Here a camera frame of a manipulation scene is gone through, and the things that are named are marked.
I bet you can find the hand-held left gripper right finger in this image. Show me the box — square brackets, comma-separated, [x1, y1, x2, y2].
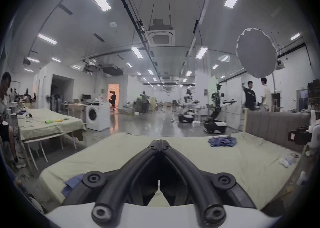
[159, 140, 256, 226]

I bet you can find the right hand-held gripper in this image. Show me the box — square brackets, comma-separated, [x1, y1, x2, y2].
[287, 118, 320, 147]

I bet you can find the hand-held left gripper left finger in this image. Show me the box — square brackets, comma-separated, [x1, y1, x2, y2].
[62, 140, 160, 227]

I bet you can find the small white cloth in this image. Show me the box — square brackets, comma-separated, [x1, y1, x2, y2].
[278, 153, 300, 167]

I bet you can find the padded grey headboard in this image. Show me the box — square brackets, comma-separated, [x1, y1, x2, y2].
[244, 110, 312, 153]

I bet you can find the crumpled blue garment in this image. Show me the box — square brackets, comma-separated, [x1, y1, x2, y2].
[208, 136, 237, 148]

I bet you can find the white wheeled robot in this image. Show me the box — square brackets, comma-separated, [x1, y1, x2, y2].
[178, 95, 197, 123]

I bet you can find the black wheeled robot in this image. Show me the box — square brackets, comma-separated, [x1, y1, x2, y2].
[204, 84, 238, 134]

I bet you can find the bed with pale green sheet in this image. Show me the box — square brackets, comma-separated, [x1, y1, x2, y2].
[39, 132, 304, 210]

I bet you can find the white washing machine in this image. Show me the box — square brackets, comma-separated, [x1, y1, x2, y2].
[86, 104, 111, 131]

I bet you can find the blue cloth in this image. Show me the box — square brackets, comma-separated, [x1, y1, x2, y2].
[61, 173, 86, 198]

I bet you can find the round grey light diffuser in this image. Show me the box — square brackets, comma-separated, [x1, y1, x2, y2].
[236, 28, 279, 79]

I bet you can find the table with pale green sheet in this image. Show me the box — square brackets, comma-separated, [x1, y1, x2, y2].
[15, 108, 87, 171]

